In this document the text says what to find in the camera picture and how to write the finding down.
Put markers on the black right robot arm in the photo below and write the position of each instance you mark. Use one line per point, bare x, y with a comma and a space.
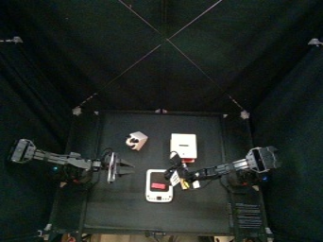
228, 168

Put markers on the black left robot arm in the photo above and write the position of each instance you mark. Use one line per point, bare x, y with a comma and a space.
59, 157

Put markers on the red toy salmon piece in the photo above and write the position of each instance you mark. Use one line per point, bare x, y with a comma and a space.
158, 186

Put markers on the yellow toy block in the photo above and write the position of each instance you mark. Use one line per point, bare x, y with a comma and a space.
185, 185

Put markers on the white toy kitchen scale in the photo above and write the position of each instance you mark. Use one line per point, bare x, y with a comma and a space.
159, 197

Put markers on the white wooden toy knife block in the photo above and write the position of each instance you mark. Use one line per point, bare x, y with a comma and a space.
138, 139

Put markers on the white box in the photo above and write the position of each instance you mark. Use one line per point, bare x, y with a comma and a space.
183, 145

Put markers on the printed label sticker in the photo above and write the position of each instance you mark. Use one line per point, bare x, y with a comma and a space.
249, 217

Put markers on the grey frame corner bracket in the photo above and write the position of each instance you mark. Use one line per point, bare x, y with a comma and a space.
77, 111
314, 41
17, 40
245, 114
161, 111

